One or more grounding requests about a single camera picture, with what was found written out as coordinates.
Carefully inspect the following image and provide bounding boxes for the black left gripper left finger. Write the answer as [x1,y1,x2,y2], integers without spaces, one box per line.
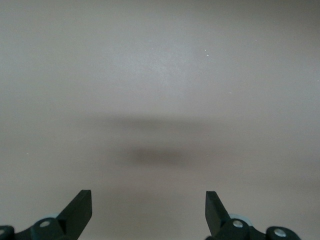
[0,189,93,240]

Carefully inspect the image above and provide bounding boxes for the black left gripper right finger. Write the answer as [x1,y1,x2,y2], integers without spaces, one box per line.
[205,191,301,240]

